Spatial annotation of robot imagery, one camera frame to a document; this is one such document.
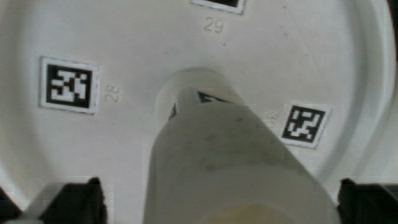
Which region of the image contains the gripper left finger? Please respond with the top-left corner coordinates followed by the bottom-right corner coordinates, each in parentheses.
top-left (0, 177), bottom-right (109, 224)

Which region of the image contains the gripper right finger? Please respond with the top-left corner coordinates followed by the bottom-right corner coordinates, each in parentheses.
top-left (338, 179), bottom-right (398, 224)

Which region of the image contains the white table leg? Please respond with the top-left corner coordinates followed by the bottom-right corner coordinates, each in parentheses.
top-left (143, 85), bottom-right (345, 224)

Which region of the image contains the white round table top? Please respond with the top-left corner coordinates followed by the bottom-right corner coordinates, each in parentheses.
top-left (0, 0), bottom-right (397, 224)

